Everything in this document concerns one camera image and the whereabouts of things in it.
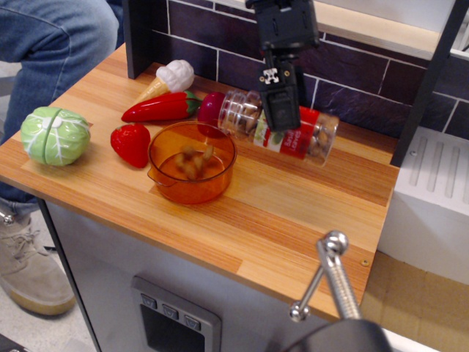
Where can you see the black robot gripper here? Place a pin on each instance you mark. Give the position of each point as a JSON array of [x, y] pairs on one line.
[[285, 29]]

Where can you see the person's blue jeans leg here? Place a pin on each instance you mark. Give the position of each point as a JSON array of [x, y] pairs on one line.
[[56, 43]]

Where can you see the red toy strawberry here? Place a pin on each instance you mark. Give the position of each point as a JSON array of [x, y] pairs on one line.
[[130, 142]]

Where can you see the dark grey side panel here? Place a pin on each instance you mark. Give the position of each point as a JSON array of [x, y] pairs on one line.
[[141, 19]]

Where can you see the grey oven control panel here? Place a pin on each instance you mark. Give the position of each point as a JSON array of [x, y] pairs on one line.
[[169, 322]]

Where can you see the almonds in pot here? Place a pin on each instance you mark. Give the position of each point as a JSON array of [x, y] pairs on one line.
[[191, 162]]

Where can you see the green toy cabbage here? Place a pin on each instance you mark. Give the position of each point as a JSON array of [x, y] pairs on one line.
[[55, 136]]

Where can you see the white toy sink unit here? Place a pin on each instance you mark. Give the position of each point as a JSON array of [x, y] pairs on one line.
[[427, 221]]

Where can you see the red toy chili pepper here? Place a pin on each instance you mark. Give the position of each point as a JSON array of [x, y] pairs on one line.
[[171, 106]]

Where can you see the toy ice cream cone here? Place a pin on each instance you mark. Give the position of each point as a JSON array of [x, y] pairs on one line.
[[176, 76]]

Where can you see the metal clamp screw handle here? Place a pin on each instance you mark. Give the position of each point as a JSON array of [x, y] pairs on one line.
[[330, 249]]

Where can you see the black metal shelf post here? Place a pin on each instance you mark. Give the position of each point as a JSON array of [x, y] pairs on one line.
[[442, 52]]

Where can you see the orange transparent plastic pot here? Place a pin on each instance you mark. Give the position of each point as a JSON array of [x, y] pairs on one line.
[[171, 182]]

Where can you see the beige suede shoe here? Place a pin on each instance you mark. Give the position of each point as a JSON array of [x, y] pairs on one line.
[[29, 275]]

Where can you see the dark red toy fruit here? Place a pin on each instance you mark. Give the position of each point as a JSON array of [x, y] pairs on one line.
[[208, 115]]

